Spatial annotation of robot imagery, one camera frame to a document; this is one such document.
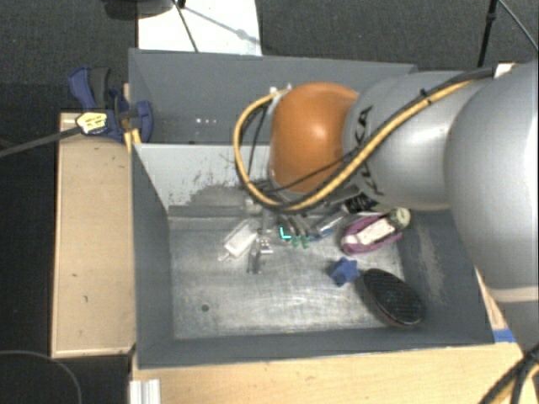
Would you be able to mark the blue star-shaped toy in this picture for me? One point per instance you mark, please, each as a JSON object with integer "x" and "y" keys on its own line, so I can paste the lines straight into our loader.
{"x": 343, "y": 270}

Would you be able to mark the pale wood board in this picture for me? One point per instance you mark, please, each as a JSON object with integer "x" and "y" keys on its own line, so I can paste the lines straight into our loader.
{"x": 94, "y": 246}

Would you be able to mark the grey metal bin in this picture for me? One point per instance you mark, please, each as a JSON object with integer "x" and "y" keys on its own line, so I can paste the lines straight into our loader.
{"x": 202, "y": 99}

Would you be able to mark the black oval brush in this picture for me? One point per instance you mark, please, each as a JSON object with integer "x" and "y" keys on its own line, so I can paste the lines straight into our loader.
{"x": 392, "y": 297}

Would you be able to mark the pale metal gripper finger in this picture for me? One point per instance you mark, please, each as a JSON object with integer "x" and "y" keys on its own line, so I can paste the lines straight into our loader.
{"x": 266, "y": 248}
{"x": 254, "y": 261}

